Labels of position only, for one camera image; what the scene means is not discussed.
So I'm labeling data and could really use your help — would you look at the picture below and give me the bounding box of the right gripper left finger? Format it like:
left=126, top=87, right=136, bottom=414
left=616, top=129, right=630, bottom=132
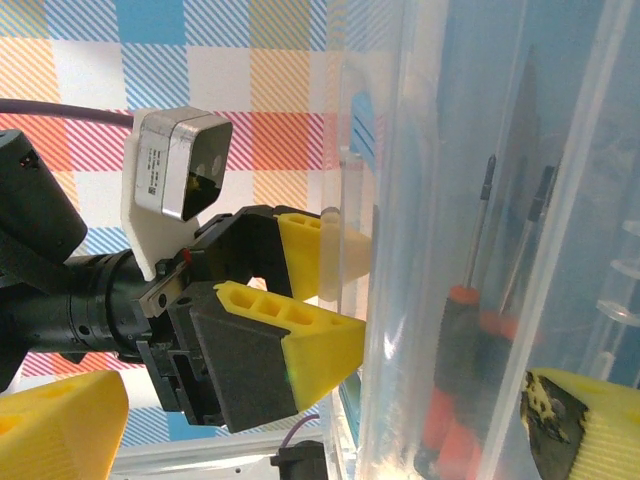
left=0, top=369, right=130, bottom=480

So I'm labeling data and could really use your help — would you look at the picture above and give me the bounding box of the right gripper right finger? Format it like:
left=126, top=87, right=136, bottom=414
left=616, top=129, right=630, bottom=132
left=519, top=367, right=640, bottom=480

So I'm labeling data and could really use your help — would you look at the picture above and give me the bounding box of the clear plastic tool box lid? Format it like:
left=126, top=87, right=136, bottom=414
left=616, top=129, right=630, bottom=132
left=319, top=0, right=640, bottom=480

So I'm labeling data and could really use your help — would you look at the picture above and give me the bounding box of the orange black screwdriver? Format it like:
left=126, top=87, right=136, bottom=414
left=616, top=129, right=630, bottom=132
left=417, top=154, right=499, bottom=480
left=477, top=164, right=557, bottom=361

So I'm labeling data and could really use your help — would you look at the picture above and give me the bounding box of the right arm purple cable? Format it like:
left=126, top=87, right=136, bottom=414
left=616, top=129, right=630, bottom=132
left=278, top=411, right=321, bottom=451

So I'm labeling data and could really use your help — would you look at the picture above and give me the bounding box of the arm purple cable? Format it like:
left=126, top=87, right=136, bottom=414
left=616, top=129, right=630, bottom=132
left=278, top=411, right=321, bottom=451
left=0, top=98, right=136, bottom=127

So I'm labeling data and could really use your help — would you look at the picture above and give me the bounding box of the aluminium side rail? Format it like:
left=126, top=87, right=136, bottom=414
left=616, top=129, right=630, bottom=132
left=112, top=432, right=334, bottom=480

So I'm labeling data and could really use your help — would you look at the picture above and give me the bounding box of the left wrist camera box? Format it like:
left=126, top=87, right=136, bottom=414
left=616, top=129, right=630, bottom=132
left=121, top=106, right=234, bottom=281

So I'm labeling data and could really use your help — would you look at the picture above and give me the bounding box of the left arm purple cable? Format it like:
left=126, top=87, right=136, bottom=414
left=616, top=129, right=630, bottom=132
left=0, top=98, right=136, bottom=127

